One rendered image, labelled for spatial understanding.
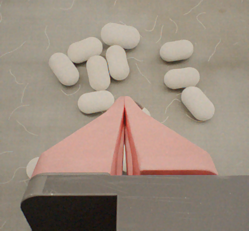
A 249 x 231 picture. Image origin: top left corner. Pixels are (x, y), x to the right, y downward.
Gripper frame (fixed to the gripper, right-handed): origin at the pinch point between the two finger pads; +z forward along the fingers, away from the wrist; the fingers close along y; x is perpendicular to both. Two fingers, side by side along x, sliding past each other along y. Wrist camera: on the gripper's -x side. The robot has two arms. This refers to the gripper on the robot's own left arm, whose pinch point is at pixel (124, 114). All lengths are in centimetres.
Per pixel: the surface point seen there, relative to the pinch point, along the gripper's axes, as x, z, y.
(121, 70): 1.2, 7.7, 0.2
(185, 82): 2.0, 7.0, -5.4
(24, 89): 3.2, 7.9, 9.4
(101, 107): 3.4, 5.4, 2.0
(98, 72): 1.2, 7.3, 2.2
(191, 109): 3.6, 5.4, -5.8
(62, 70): 1.1, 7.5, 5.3
